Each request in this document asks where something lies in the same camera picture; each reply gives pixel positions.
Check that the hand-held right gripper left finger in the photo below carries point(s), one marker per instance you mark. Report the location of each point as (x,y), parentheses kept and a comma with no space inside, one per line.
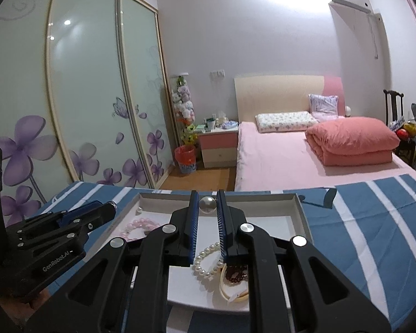
(194,229)

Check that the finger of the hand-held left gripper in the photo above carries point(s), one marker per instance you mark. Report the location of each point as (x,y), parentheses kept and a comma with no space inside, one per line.
(79,211)
(97,215)

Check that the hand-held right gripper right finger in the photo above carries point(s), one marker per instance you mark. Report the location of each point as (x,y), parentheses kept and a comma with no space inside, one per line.
(222,229)

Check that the large pearl pendant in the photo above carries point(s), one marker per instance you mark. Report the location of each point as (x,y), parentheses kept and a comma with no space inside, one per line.
(207,204)

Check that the grey cardboard box tray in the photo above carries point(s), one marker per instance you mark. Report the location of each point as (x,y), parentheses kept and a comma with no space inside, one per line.
(263,222)

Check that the yellow wrist watch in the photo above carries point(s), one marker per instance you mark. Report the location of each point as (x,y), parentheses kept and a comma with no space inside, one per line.
(225,289)

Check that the red trash bin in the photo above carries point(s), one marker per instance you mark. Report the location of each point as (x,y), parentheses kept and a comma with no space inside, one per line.
(185,159)

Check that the pink cream nightstand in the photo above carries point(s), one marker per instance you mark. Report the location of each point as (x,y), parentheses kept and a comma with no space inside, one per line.
(218,145)

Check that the bed with cream pink headboard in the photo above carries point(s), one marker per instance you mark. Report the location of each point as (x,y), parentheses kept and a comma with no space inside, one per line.
(280,159)

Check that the blue cloth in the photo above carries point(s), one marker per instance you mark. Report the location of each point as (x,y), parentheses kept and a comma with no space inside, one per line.
(229,125)

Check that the white mug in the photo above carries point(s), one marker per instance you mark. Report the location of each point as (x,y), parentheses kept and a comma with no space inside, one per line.
(210,124)

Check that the floral sliding door wardrobe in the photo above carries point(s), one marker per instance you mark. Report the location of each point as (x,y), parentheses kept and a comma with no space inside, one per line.
(83,93)

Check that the plush toy column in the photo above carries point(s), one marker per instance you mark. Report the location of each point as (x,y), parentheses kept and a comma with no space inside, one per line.
(183,107)

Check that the white patterned pillow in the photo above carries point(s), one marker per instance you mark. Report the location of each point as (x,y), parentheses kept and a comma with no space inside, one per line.
(284,121)

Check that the blue white striped blanket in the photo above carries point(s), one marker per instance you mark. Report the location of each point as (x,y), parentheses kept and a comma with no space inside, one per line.
(367,232)

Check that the folded pink quilt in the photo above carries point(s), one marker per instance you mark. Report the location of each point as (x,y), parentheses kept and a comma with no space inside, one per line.
(350,138)

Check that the purple floral pillow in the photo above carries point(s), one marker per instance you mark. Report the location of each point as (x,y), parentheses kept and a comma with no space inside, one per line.
(324,104)

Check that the dark wooden chair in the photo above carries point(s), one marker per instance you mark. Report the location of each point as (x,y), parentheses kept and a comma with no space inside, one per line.
(390,107)

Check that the white wall switch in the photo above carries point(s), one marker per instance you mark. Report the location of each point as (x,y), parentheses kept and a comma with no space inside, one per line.
(217,73)

